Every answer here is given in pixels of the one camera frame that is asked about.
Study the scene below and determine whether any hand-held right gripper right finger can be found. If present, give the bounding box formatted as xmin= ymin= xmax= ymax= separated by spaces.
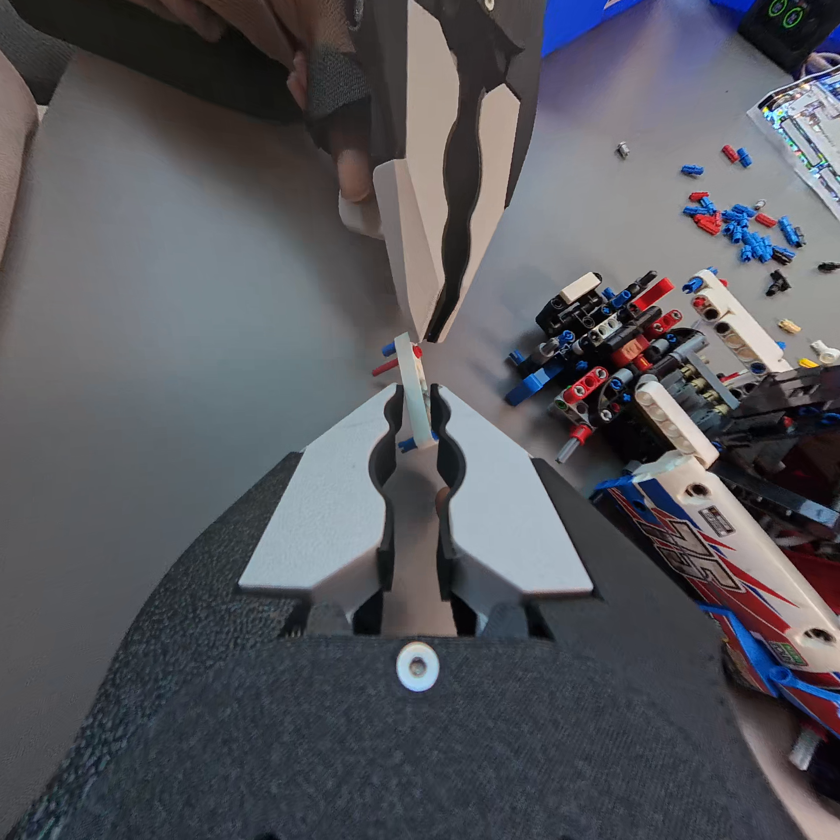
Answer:
xmin=435 ymin=382 xmax=596 ymax=621

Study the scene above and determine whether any person's left hand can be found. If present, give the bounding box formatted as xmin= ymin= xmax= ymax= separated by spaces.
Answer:
xmin=197 ymin=0 xmax=376 ymax=204

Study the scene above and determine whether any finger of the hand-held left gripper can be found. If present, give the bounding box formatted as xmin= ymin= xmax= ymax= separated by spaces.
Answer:
xmin=430 ymin=47 xmax=544 ymax=345
xmin=373 ymin=0 xmax=470 ymax=342

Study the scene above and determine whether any grey desk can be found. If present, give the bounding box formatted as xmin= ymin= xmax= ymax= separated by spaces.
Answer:
xmin=0 ymin=0 xmax=840 ymax=840

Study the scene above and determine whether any building block race car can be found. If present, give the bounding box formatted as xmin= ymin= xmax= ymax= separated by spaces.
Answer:
xmin=589 ymin=364 xmax=840 ymax=805

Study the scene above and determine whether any black device with green display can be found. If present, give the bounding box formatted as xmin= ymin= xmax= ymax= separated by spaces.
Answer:
xmin=738 ymin=0 xmax=840 ymax=74

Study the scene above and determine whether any white beam with pins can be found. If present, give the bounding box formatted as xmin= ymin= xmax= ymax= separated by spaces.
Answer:
xmin=372 ymin=331 xmax=442 ymax=455

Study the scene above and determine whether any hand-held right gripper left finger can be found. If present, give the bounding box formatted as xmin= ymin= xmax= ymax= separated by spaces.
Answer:
xmin=238 ymin=382 xmax=403 ymax=619

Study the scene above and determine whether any heap of assorted building pieces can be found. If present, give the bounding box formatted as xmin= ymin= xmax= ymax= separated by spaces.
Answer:
xmin=504 ymin=268 xmax=723 ymax=464

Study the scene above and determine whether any pile of blue red pins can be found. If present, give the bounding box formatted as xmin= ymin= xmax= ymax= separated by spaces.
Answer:
xmin=681 ymin=189 xmax=808 ymax=265

